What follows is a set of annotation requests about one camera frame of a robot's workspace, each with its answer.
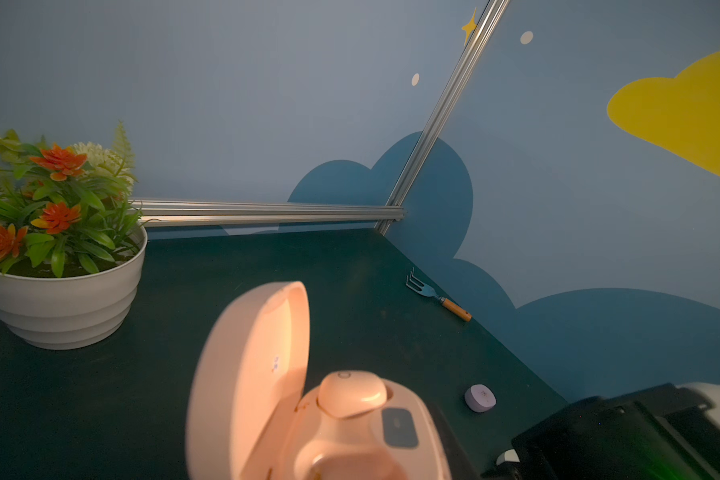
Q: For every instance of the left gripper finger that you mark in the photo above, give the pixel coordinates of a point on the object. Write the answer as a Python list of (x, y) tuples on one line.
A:
[(459, 465)]

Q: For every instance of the purple earbud charging case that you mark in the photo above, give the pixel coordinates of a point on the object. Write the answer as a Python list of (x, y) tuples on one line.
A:
[(479, 398)]

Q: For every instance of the white earbud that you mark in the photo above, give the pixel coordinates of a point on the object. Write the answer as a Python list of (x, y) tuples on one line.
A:
[(346, 394)]

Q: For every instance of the pink earbud charging case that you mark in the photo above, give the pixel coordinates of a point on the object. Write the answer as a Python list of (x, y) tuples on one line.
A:
[(251, 415)]

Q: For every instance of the white earbud charging case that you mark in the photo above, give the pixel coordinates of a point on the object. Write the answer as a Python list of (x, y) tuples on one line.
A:
[(507, 457)]

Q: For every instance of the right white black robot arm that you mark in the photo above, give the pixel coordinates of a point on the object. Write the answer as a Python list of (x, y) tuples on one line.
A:
[(663, 432)]

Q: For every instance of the potted plant white pot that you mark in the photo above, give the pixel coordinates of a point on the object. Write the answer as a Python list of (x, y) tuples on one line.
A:
[(72, 241)]

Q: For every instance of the blue garden fork wooden handle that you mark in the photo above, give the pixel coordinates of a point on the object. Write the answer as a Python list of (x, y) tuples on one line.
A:
[(423, 289)]

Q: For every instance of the aluminium back frame bar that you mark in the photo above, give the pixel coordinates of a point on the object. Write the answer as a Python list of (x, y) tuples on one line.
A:
[(167, 213)]

